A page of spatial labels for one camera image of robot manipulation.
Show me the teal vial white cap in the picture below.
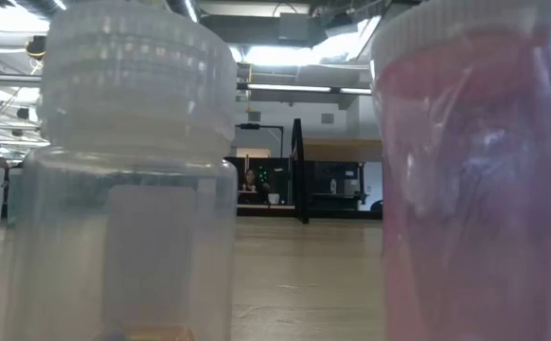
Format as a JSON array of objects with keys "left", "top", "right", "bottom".
[{"left": 6, "top": 167, "right": 22, "bottom": 226}]

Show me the black background cabinet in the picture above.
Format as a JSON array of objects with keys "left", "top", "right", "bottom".
[{"left": 303, "top": 160, "right": 367, "bottom": 212}]

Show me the ceiling light tube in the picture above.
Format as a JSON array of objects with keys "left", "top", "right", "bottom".
[{"left": 246, "top": 83, "right": 372, "bottom": 95}]

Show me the grey ceiling box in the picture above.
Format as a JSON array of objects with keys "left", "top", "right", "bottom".
[{"left": 278, "top": 11, "right": 311, "bottom": 42}]

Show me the clear bottle translucent cap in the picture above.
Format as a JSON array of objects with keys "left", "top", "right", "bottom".
[{"left": 3, "top": 0, "right": 239, "bottom": 341}]

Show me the pink vial white cap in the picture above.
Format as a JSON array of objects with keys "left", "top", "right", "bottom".
[{"left": 369, "top": 0, "right": 551, "bottom": 341}]

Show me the white metal rack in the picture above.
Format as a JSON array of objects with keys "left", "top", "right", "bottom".
[{"left": 0, "top": 87, "right": 52, "bottom": 153}]

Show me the black yellow ceiling device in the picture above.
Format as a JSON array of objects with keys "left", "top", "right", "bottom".
[{"left": 24, "top": 34, "right": 48, "bottom": 62}]

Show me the wooden shelf black frame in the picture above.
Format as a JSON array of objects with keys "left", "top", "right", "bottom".
[{"left": 290, "top": 117, "right": 383, "bottom": 224}]

